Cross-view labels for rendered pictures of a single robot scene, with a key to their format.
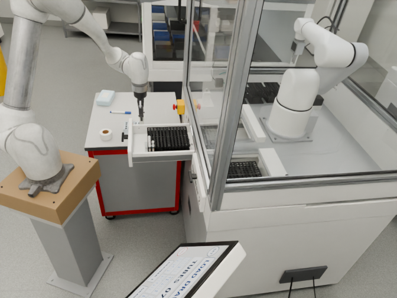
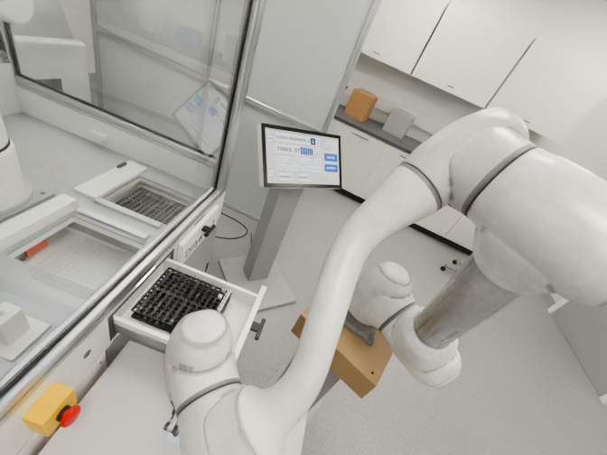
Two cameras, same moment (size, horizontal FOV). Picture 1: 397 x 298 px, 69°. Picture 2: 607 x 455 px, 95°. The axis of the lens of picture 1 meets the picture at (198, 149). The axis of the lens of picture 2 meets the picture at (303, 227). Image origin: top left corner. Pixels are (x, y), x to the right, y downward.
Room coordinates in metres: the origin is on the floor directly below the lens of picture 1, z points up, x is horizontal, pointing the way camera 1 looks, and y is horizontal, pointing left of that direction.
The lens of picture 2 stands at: (1.68, 0.48, 1.66)
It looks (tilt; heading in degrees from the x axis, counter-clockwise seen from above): 35 degrees down; 190
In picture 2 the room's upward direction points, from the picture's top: 25 degrees clockwise
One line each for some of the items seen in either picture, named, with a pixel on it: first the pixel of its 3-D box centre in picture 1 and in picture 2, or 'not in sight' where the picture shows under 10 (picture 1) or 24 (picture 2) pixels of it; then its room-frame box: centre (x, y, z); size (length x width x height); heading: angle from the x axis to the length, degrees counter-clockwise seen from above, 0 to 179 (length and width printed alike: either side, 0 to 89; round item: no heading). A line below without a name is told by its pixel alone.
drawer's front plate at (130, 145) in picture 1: (130, 141); (246, 329); (1.20, 0.37, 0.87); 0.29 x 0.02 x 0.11; 13
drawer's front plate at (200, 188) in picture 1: (198, 180); (200, 232); (0.96, -0.01, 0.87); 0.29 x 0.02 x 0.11; 13
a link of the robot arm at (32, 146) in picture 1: (35, 148); (381, 292); (0.89, 0.69, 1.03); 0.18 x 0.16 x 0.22; 58
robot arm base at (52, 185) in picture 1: (44, 175); (361, 308); (0.87, 0.68, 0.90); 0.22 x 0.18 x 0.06; 177
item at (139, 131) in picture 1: (169, 141); (182, 306); (1.24, 0.16, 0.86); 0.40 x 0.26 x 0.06; 103
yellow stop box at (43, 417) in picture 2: (180, 106); (52, 409); (1.58, 0.15, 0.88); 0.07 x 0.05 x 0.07; 13
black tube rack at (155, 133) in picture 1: (168, 141); (185, 306); (1.24, 0.17, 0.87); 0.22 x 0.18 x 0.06; 103
